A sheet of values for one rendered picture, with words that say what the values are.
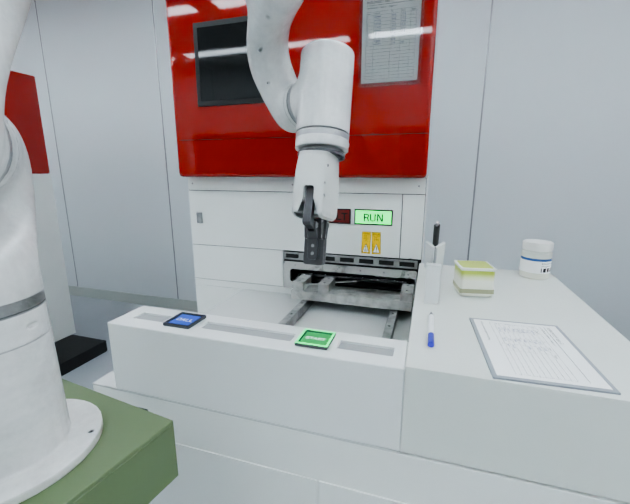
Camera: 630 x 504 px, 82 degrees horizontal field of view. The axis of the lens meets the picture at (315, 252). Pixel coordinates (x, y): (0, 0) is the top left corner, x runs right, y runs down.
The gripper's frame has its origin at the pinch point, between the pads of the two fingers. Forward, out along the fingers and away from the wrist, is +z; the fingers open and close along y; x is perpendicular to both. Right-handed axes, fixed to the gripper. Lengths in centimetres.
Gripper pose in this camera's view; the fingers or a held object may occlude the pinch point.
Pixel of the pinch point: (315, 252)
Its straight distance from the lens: 57.4
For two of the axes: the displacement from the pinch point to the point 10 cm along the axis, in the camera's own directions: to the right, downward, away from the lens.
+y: -3.0, 0.0, -9.6
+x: 9.5, 0.7, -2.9
